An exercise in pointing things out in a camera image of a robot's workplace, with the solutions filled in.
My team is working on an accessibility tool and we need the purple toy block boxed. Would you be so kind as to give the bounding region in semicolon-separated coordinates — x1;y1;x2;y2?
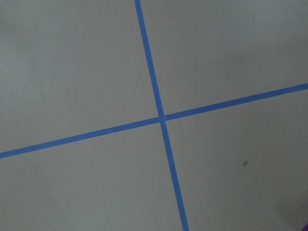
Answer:
302;224;308;231

